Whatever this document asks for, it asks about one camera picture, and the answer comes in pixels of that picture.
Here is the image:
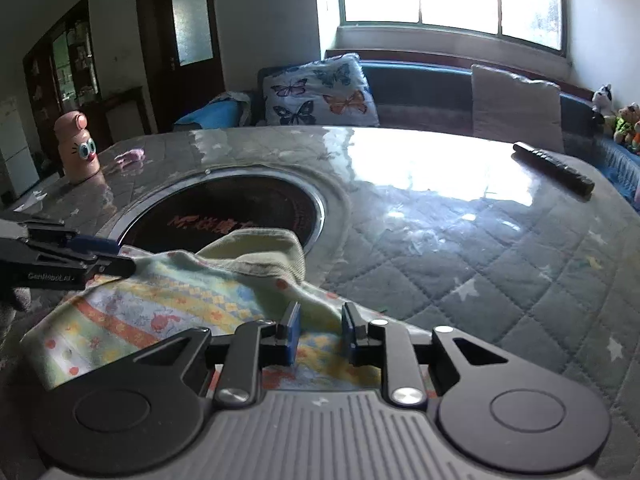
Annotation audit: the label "colourful patterned children's garment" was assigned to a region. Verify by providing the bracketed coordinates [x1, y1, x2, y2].
[21, 229, 381, 390]

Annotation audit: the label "white refrigerator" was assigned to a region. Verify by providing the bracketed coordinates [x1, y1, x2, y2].
[0, 98, 39, 202]

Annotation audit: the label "pink cartoon face bottle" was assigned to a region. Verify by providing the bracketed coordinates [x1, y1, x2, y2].
[54, 110, 101, 184]

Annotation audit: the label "small pink toy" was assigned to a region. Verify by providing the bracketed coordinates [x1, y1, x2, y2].
[114, 148, 145, 168]

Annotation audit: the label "dark wooden cabinet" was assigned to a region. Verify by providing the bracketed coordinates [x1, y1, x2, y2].
[23, 0, 152, 168]

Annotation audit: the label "dark wooden door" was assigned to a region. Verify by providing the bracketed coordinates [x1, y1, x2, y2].
[136, 0, 224, 133]

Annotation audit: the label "black remote control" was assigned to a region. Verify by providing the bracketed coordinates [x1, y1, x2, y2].
[512, 142, 594, 198]

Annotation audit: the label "blue sofa bench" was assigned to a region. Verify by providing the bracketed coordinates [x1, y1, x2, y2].
[257, 49, 640, 212]

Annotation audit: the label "butterfly print pillow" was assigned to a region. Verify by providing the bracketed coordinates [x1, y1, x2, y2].
[262, 53, 380, 127]

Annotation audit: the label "beige square cushion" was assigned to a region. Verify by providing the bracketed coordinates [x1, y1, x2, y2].
[471, 64, 564, 153]

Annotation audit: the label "colourful plush toys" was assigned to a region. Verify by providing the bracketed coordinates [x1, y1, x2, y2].
[613, 103, 640, 154]

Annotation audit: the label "black white plush toy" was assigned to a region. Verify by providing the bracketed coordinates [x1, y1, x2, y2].
[591, 84, 616, 125]

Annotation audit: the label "round stove ring in table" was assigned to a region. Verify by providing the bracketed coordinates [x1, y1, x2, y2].
[106, 167, 329, 261]

